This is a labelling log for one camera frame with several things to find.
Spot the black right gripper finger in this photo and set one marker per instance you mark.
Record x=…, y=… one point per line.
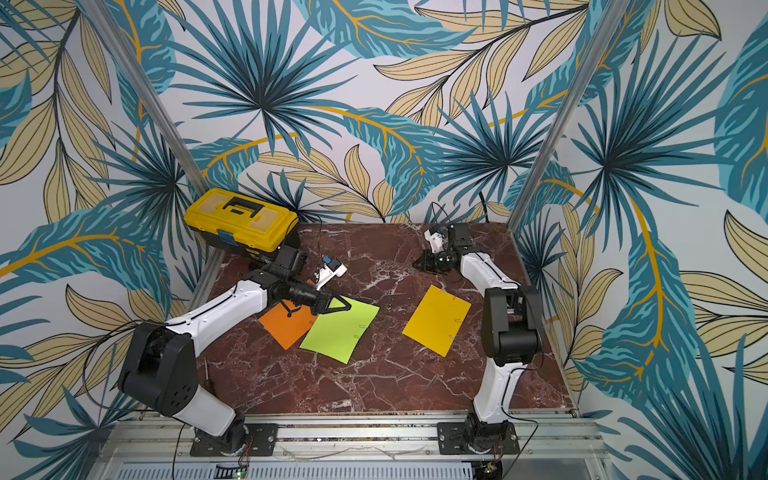
x=445, y=266
x=426, y=262

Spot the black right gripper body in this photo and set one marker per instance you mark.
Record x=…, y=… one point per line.
x=436, y=259

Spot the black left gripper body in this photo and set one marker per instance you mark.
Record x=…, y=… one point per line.
x=304, y=293

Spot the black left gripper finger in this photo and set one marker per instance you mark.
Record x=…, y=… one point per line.
x=336, y=304
x=293, y=310

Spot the green paper sheet stack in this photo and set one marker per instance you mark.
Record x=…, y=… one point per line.
x=336, y=335

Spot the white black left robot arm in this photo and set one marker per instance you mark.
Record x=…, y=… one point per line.
x=160, y=367

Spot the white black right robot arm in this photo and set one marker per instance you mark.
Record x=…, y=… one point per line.
x=512, y=313

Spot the orange paper sheet stack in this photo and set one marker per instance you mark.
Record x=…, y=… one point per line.
x=284, y=330

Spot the yellow paper sheet stack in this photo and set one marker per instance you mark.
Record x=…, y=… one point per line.
x=437, y=320

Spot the yellow black toolbox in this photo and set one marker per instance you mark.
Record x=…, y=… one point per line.
x=242, y=225

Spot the black screwdriver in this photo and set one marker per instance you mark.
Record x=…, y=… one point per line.
x=208, y=383

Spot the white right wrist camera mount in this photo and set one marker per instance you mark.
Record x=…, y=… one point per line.
x=437, y=239

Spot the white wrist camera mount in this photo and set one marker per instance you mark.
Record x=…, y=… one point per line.
x=437, y=239
x=331, y=268

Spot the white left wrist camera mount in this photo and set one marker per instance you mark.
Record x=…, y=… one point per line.
x=331, y=268

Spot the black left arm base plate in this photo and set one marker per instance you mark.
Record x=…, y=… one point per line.
x=252, y=439

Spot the aluminium front rail frame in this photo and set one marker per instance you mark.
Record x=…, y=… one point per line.
x=550, y=444

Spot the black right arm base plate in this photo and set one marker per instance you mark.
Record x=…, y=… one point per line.
x=469, y=437

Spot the aluminium corner post right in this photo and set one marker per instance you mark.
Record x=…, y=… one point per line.
x=598, y=44

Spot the aluminium corner post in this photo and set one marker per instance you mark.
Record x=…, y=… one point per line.
x=127, y=58
x=598, y=44

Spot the aluminium corner post left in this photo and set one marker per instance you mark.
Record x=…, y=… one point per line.
x=127, y=58

